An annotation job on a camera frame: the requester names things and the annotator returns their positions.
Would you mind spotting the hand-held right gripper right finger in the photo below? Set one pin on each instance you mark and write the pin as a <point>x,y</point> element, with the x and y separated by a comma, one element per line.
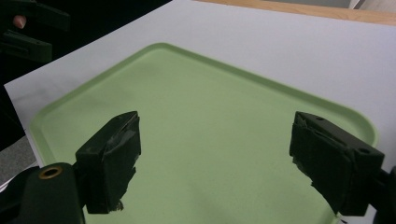
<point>336,168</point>

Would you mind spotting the green plastic tray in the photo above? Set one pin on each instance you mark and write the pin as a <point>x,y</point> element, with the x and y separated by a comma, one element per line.
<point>211,124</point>

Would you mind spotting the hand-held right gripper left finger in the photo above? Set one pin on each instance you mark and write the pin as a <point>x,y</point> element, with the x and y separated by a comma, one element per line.
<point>107,161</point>

